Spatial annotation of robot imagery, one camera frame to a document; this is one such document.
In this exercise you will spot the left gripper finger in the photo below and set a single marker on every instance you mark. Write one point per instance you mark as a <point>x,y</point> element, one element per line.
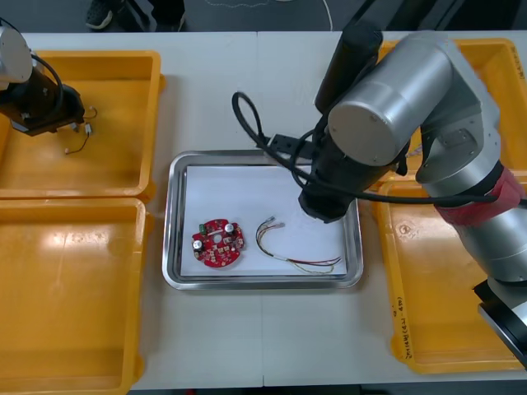
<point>75,127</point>

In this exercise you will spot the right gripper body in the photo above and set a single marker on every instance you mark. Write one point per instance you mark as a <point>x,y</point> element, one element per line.
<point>325,210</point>

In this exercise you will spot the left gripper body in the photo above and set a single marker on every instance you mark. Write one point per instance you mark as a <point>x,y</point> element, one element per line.
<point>49,113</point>

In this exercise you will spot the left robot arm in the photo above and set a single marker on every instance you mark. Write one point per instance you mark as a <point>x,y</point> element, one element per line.
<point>12,53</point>

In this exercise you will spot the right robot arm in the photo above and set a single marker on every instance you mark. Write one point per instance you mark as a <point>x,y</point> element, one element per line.
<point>403,82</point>

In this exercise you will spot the person's shoe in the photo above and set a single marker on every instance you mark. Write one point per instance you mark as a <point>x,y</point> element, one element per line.
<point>98,15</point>

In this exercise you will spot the round red circuit board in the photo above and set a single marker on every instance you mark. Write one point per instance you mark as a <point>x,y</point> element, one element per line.
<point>218,247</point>

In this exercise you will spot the yellow-orange plastic bin with handwriting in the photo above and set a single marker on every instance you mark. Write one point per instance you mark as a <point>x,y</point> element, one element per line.
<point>436,296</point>

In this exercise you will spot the person's leg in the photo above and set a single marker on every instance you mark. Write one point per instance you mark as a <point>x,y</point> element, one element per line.
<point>166,14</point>

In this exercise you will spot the steel tray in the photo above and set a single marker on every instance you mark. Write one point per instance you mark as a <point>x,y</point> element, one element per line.
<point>171,247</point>

